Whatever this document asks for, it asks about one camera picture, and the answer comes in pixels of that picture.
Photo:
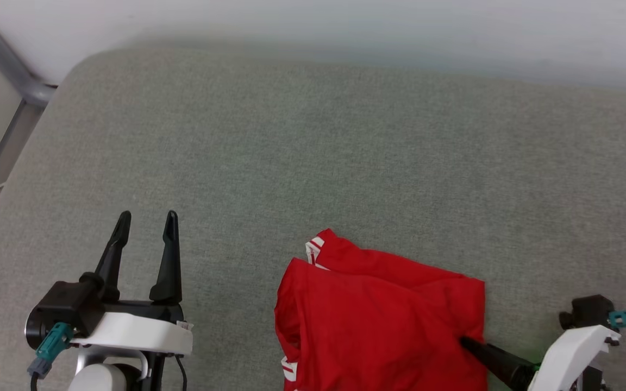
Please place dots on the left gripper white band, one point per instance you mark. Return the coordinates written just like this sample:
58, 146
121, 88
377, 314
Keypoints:
133, 334

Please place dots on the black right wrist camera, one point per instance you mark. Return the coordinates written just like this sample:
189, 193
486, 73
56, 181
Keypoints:
587, 312

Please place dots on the red and white shirt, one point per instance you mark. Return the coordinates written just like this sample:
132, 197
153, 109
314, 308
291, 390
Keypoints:
378, 326

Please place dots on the grey fabric sofa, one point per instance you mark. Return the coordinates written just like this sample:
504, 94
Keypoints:
345, 152

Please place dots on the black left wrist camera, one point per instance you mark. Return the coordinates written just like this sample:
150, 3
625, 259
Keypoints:
66, 307

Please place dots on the grey metal rail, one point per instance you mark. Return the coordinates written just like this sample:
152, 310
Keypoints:
14, 70

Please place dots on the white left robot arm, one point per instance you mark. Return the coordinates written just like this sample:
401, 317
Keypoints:
101, 379

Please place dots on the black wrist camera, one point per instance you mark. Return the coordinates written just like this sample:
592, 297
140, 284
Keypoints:
587, 312
66, 307

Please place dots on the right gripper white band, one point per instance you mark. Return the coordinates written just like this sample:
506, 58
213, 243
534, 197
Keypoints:
568, 358

